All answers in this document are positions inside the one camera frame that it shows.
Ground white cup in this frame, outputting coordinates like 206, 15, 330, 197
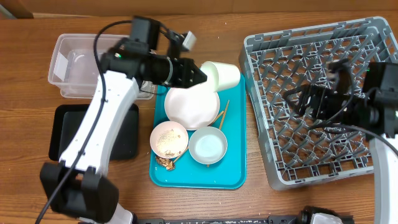
200, 61, 241, 92

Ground pink plate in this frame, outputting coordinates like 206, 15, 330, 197
164, 88, 220, 131

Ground wooden chopstick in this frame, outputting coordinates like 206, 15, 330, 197
174, 110, 225, 165
218, 100, 230, 130

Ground pink bowl with rice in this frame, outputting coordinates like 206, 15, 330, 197
150, 121, 189, 159

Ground grey-white bowl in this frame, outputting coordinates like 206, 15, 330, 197
188, 126, 228, 165

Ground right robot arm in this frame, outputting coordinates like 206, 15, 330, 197
282, 59, 397, 223

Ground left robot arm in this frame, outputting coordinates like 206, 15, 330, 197
40, 16, 207, 223

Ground grey dishwasher rack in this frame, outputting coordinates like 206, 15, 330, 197
239, 17, 397, 190

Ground brown food scraps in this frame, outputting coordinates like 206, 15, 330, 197
155, 156, 175, 171

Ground teal serving tray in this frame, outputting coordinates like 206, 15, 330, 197
149, 77, 247, 189

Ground clear plastic bin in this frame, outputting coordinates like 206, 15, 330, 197
47, 34, 158, 101

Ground black tray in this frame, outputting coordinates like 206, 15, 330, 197
49, 104, 139, 161

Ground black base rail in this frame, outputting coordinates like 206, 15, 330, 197
138, 215, 297, 224

